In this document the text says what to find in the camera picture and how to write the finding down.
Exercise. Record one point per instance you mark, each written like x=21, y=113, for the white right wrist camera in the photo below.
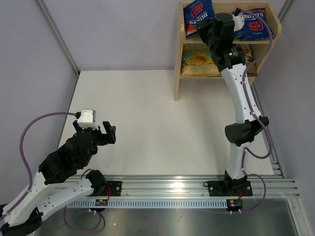
x=238, y=18

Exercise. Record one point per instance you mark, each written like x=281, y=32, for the black right base bracket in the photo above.
x=217, y=188

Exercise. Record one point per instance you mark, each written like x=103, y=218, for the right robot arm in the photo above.
x=230, y=61

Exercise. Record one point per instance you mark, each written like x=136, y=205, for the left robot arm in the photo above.
x=27, y=212

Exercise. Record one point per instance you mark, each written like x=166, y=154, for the black base bracket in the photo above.
x=217, y=188
x=113, y=189

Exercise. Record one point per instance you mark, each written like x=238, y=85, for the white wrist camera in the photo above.
x=86, y=119
x=238, y=18

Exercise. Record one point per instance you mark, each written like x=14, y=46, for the black left base bracket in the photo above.
x=113, y=189

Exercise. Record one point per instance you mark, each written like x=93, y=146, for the blue Burts spicy chilli bag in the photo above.
x=253, y=28

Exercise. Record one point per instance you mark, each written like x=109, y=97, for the tan kettle chips bag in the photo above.
x=197, y=61

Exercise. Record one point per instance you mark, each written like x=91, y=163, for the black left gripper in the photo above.
x=109, y=137

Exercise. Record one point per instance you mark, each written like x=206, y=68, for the aluminium mounting rail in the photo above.
x=192, y=186

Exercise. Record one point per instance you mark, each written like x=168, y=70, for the light blue cassava chips bag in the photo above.
x=249, y=59

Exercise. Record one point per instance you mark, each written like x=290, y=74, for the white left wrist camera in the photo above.
x=86, y=119

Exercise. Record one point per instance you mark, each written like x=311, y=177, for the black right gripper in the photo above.
x=202, y=26

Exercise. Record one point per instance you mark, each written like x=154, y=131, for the white slotted cable duct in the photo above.
x=150, y=203

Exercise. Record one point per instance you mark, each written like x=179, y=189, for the upside-down Burts spicy chilli bag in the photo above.
x=195, y=12

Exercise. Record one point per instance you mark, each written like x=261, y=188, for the wooden two-tier shelf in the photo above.
x=258, y=47

